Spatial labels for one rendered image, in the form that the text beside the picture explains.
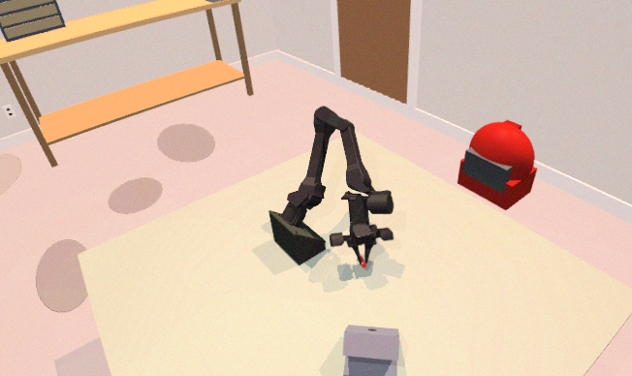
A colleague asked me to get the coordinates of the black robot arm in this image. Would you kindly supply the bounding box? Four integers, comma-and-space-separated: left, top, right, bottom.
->
278, 106, 395, 246

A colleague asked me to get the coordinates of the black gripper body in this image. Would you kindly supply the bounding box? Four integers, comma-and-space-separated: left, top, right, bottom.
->
330, 214, 394, 247

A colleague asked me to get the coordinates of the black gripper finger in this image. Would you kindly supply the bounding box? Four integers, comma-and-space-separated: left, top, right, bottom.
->
347, 243, 362, 264
364, 242, 377, 264

